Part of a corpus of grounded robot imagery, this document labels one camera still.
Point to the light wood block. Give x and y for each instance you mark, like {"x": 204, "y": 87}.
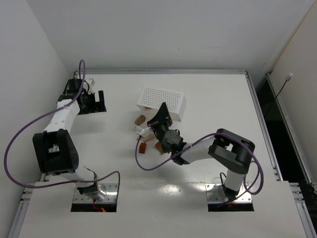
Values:
{"x": 139, "y": 130}

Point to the light long wood plank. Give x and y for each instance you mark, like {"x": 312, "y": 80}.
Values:
{"x": 148, "y": 138}

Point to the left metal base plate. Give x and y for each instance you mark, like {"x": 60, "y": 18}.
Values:
{"x": 104, "y": 193}

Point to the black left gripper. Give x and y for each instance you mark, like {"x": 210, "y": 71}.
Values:
{"x": 93, "y": 104}

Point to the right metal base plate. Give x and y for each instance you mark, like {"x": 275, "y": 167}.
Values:
{"x": 216, "y": 195}

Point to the white perforated basket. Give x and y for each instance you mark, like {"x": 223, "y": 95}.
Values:
{"x": 151, "y": 99}

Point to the dark orange wood cube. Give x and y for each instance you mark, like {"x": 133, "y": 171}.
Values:
{"x": 142, "y": 148}

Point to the metal base plate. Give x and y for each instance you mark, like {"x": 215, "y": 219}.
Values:
{"x": 104, "y": 193}
{"x": 216, "y": 195}

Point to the dark orange notched block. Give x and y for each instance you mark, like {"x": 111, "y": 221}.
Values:
{"x": 158, "y": 147}

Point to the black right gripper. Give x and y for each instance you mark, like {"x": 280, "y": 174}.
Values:
{"x": 160, "y": 122}

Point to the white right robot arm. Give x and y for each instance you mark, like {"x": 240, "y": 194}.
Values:
{"x": 229, "y": 149}

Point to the brown long wood block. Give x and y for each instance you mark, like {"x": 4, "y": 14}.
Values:
{"x": 140, "y": 120}

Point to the black wall cable white plug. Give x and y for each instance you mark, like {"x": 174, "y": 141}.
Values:
{"x": 287, "y": 79}

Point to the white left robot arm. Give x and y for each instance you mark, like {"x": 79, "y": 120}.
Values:
{"x": 54, "y": 148}

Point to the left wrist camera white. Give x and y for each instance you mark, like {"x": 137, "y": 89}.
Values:
{"x": 90, "y": 82}

